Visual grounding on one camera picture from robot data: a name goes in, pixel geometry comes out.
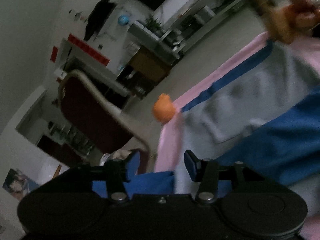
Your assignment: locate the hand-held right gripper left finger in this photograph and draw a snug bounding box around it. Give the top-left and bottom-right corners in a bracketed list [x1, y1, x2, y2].
[57, 152, 140, 203]

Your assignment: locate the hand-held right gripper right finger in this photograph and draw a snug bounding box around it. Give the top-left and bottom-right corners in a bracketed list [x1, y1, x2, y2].
[184, 150, 284, 204]

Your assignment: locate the grey and blue sweater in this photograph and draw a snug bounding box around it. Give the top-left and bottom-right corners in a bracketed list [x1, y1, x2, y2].
[92, 39, 320, 197]

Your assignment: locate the beige clothing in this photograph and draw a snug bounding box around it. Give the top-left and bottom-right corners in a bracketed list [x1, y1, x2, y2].
[100, 149, 133, 166]

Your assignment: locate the pink printed blanket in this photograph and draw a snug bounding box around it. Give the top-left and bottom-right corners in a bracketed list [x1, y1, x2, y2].
[153, 31, 320, 240]

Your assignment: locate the bumpy orange citrus fruit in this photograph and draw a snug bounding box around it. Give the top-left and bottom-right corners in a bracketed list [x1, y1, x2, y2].
[153, 93, 175, 124]

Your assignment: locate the dark red chair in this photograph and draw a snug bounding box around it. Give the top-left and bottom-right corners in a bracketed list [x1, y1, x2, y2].
[57, 69, 150, 173]

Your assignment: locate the black open shelf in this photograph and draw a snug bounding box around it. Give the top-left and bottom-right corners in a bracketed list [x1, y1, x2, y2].
[116, 65, 148, 98]

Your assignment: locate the brown wooden cabinet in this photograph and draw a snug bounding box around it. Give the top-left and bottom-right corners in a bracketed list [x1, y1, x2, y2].
[130, 47, 170, 84]

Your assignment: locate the long red door banner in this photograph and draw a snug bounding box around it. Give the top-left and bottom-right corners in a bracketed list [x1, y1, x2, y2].
[67, 34, 112, 67]

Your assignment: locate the green potted plant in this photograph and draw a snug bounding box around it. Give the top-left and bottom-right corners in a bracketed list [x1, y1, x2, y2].
[145, 15, 165, 37]

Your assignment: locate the white and grey shelf unit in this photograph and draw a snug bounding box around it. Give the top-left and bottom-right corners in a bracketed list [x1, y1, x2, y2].
[127, 0, 250, 58]

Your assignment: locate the orange juice bottle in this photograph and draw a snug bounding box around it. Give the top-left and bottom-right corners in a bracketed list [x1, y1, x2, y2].
[230, 0, 295, 45]

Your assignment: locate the wall poster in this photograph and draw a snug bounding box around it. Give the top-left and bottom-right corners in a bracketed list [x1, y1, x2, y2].
[2, 168, 40, 202]

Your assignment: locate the black wall hanging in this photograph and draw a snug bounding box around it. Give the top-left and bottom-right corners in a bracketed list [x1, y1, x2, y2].
[85, 0, 117, 42]

